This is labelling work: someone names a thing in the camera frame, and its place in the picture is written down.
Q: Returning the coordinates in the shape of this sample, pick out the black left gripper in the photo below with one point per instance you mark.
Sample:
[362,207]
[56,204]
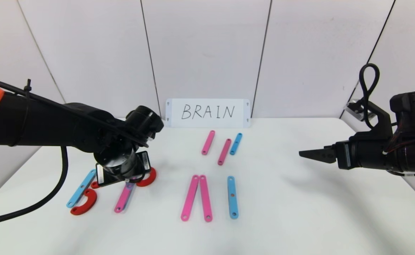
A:
[122,175]

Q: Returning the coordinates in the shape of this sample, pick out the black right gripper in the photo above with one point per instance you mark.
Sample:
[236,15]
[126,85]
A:
[344,155]

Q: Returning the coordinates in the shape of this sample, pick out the short purple bar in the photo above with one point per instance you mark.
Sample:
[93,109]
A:
[130,185]

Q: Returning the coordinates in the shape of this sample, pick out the pink bar with holes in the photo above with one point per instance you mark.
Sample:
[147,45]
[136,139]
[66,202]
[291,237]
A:
[122,202]
[207,143]
[206,198]
[190,197]
[224,152]

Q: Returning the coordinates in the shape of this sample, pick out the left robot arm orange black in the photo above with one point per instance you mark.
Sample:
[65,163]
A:
[44,124]

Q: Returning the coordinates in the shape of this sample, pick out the white BRAIN sign card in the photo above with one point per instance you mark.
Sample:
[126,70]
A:
[242,117]

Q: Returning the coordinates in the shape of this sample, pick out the long blue flat bar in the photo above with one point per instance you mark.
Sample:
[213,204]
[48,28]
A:
[79,191]

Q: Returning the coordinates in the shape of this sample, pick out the short blue flat bar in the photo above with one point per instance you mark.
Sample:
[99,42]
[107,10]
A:
[235,144]

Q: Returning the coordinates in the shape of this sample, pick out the blue bar with orange underside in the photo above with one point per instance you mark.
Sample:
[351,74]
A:
[232,205]

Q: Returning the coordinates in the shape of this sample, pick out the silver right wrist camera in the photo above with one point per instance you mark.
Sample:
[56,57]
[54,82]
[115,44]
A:
[355,111]

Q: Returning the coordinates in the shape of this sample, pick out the black right camera bracket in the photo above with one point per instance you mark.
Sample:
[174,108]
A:
[382,120]

